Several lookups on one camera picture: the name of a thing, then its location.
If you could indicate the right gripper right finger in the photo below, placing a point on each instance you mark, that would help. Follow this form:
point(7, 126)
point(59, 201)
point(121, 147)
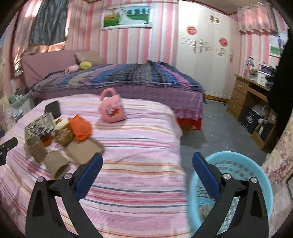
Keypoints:
point(235, 203)

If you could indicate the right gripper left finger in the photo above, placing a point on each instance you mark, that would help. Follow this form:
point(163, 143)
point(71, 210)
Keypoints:
point(43, 217)

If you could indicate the brown cardboard cup sleeve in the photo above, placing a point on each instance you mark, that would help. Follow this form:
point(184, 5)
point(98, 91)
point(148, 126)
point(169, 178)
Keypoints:
point(36, 148)

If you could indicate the printed snack bag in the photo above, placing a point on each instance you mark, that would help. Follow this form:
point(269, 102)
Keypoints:
point(41, 126)

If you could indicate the small brown paper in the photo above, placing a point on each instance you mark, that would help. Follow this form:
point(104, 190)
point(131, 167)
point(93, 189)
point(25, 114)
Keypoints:
point(64, 137)

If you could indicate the light blue trash basket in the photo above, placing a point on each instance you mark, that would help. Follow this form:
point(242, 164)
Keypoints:
point(231, 182)

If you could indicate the black phone case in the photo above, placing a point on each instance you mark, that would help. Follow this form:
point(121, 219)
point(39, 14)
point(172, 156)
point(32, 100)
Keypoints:
point(54, 109)

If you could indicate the brown tray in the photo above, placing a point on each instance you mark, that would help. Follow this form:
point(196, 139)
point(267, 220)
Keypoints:
point(82, 151)

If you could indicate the purple bed with quilt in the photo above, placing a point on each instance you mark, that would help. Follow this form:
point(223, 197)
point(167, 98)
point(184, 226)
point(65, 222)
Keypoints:
point(152, 81)

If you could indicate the pink plush toy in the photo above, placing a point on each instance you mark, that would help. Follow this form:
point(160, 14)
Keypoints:
point(71, 69)

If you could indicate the black box under desk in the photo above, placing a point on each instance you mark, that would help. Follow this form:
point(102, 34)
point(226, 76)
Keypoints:
point(250, 120)

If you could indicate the pink striped bed cover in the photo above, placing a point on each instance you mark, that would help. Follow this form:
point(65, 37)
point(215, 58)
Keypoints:
point(140, 190)

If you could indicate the pink piggy bank mug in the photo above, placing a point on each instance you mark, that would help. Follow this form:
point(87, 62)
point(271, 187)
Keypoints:
point(111, 108)

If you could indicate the yellow plush toy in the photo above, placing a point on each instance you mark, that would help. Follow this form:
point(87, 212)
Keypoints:
point(85, 65)

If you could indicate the tan pillow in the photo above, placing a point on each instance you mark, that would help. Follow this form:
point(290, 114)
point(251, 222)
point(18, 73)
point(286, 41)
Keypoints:
point(89, 56)

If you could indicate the dark grey hanging cloth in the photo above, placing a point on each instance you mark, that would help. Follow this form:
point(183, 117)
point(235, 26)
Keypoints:
point(49, 26)

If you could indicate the wooden desk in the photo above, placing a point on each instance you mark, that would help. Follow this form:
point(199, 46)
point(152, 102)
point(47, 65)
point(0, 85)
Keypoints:
point(248, 94)

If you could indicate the framed wedding picture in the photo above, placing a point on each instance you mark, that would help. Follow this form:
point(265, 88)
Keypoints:
point(138, 15)

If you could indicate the white wardrobe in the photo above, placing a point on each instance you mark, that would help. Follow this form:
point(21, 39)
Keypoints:
point(208, 48)

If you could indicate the pink valance curtain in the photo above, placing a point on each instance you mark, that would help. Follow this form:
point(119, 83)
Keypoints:
point(257, 17)

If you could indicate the framed photo right wall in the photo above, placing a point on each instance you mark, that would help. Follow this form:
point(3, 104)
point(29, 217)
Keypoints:
point(277, 43)

